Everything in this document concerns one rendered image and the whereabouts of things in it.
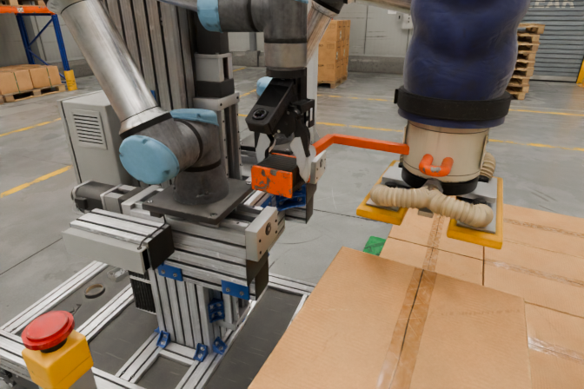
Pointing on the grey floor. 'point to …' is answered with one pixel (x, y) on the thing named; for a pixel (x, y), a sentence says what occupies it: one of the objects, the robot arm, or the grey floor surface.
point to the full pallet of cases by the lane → (334, 54)
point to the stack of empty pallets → (525, 59)
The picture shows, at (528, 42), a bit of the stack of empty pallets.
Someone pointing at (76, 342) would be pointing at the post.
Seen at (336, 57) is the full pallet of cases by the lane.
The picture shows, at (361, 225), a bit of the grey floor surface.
